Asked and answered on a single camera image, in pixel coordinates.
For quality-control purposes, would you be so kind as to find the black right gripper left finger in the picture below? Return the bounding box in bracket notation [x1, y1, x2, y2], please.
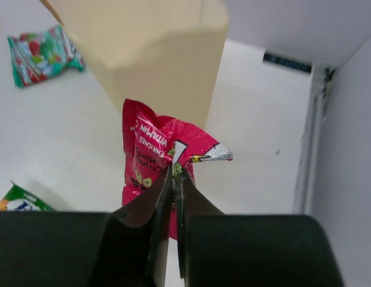
[89, 169, 173, 286]

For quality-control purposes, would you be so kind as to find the green Fox's candy bag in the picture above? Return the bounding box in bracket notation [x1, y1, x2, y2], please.
[0, 181, 56, 212]

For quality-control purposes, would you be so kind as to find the beige paper bag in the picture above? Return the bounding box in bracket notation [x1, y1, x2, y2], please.
[44, 0, 229, 128]

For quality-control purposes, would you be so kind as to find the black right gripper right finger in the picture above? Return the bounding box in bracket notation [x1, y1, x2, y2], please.
[175, 172, 245, 287]

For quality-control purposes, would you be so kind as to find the teal Fox's candy bag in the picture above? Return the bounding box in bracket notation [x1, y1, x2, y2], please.
[7, 25, 85, 88]

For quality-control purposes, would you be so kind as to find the blue label sticker right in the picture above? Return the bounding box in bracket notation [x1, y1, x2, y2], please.
[263, 51, 312, 74]

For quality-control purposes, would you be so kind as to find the red mint candy packet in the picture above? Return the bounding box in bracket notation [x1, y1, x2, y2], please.
[121, 98, 234, 242]

